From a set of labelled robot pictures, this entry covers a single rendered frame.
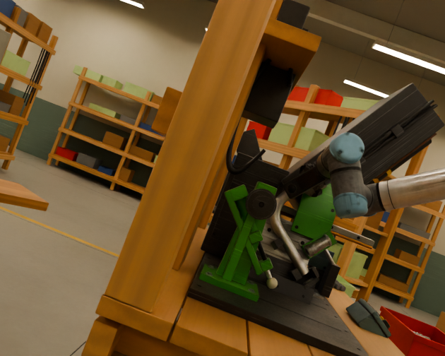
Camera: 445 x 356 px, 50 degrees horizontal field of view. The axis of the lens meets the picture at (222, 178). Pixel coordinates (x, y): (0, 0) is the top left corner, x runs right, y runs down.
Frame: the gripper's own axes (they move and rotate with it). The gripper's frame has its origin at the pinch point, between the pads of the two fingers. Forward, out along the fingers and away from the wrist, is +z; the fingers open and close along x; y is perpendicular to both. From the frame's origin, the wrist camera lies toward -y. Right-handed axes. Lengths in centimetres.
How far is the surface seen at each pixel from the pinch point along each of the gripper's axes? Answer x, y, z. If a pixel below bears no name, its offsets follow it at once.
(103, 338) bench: -17, -63, -46
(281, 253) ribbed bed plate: -15.0, -13.7, 5.4
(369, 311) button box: -39.5, -0.3, -3.4
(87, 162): 344, -96, 840
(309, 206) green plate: -5.7, -0.2, 2.6
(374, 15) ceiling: 293, 446, 534
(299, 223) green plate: -9.1, -5.3, 2.9
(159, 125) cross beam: 16, -38, -49
